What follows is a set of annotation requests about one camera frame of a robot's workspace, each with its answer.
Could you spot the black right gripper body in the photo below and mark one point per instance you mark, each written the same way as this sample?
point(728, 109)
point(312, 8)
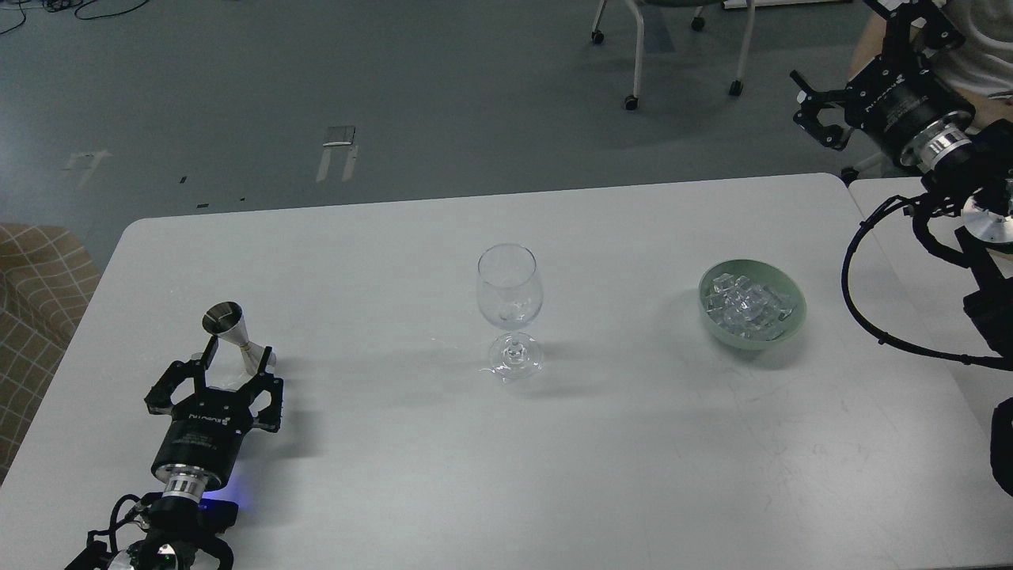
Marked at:
point(914, 116)

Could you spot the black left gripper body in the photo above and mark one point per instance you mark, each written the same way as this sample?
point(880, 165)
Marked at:
point(205, 432)

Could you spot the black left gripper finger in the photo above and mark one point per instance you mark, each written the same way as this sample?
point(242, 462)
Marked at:
point(159, 399)
point(269, 418)

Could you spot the steel cocktail jigger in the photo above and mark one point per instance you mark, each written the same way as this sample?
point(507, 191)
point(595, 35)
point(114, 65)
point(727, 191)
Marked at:
point(225, 320)

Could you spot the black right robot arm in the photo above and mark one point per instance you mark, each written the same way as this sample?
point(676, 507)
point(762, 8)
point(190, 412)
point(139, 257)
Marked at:
point(964, 213)

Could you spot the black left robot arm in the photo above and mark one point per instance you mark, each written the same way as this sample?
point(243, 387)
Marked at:
point(168, 529)

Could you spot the clear ice cubes pile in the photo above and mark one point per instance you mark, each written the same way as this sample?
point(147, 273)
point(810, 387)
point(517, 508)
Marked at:
point(749, 309)

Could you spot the clear wine glass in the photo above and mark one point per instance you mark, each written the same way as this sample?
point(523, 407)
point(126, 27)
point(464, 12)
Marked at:
point(510, 295)

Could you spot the seated person white shirt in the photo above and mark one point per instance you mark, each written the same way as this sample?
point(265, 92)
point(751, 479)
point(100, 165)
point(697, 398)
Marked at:
point(981, 69)

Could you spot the white rolling chair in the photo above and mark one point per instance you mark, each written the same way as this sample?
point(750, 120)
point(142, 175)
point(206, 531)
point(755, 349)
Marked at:
point(653, 37)

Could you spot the beige checkered sofa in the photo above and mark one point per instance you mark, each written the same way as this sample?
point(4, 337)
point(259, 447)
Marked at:
point(47, 281)

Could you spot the green bowl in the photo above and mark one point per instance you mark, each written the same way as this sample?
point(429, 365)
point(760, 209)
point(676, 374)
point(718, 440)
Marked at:
point(759, 271)

